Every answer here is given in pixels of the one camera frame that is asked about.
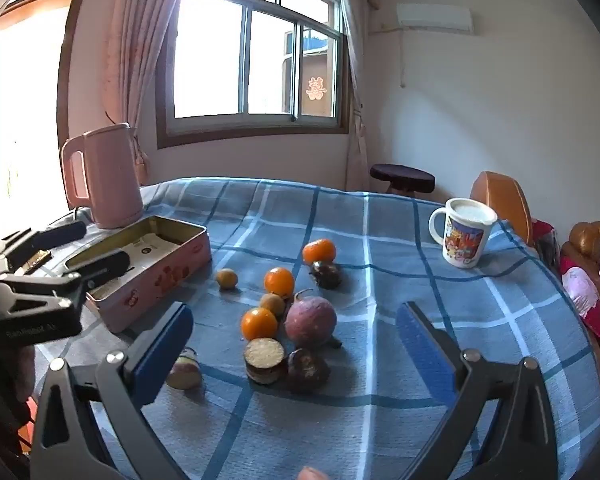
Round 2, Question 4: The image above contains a sliding glass window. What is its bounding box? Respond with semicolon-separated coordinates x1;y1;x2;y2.
155;0;353;150

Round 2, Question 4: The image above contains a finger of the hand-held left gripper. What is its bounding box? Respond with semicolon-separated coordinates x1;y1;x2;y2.
0;220;88;267
0;250;131;307

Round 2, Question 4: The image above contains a cut passion fruit half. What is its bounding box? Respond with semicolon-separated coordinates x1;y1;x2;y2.
243;337;286;386

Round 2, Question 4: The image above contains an orange mandarin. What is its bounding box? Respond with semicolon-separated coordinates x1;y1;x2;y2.
241;307;279;341
264;267;296;298
302;239;337;266

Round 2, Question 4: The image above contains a pink tin box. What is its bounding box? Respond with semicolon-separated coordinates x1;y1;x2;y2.
64;215;213;335

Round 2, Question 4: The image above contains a large pink passion fruit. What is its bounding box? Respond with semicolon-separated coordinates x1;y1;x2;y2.
285;296;338;348

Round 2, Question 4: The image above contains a white air conditioner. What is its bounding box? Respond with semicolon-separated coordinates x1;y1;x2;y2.
396;2;475;36

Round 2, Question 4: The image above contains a red cloth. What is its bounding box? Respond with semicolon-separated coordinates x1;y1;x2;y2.
531;219;557;261

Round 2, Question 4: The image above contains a pink floral cloth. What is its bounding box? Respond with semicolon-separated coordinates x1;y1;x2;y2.
560;239;600;339

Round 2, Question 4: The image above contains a cut pink fruit piece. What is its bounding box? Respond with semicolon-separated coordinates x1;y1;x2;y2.
166;349;204;392

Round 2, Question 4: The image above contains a brown leather sofa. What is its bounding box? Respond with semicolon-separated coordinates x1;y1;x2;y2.
560;220;600;356

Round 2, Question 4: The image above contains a pink electric kettle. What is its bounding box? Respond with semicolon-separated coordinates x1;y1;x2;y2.
61;122;145;230

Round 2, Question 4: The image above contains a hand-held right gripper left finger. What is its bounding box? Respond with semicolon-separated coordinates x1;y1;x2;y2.
29;301;195;480

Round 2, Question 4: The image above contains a pink curtain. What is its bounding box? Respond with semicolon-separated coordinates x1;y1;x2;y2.
325;0;381;193
102;0;193;186

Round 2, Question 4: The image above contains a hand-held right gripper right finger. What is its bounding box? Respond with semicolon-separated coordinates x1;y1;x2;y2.
396;301;572;480

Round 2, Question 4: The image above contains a dark round stool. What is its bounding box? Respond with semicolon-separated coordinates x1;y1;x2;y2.
369;163;437;197

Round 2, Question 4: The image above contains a white printed paper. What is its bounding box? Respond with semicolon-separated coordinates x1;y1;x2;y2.
115;232;191;261

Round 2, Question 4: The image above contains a blue plaid tablecloth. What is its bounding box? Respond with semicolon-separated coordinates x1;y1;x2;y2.
27;176;600;480

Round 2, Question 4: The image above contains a white cartoon mug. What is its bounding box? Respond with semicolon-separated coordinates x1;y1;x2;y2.
428;197;498;269

